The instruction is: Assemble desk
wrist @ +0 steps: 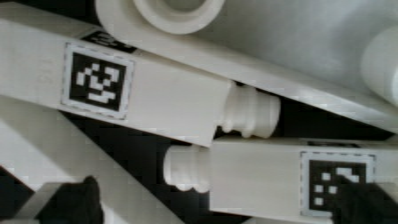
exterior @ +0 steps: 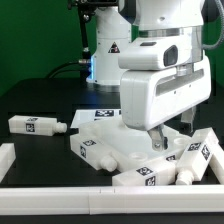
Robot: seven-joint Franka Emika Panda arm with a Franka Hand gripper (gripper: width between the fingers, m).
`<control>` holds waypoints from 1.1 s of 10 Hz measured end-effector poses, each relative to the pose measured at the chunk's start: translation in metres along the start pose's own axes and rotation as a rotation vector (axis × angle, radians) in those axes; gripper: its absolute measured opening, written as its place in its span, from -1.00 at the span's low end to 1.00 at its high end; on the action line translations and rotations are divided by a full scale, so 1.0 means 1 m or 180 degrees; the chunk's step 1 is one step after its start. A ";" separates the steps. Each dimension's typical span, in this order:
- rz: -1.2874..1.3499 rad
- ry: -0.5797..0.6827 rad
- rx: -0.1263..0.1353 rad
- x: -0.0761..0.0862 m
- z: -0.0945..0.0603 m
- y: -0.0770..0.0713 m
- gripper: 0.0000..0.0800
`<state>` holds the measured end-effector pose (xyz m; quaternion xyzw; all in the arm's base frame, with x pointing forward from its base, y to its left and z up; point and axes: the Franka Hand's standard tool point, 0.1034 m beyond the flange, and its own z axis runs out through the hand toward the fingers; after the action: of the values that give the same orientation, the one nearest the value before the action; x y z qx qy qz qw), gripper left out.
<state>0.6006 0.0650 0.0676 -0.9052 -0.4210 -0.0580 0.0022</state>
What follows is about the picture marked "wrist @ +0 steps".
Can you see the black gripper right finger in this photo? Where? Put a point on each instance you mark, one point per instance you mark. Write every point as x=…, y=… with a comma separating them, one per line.
x=360, y=204

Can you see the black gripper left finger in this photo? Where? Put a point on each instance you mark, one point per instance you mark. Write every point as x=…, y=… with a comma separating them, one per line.
x=72, y=207

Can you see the white desk leg tagged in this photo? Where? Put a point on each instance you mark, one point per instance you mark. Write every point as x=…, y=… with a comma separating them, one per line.
x=69, y=70
x=270, y=176

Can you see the white obstacle wall bar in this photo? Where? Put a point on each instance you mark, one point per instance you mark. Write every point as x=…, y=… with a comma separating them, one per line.
x=49, y=155

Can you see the white desk top tray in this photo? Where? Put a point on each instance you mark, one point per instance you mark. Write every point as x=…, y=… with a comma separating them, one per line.
x=284, y=45

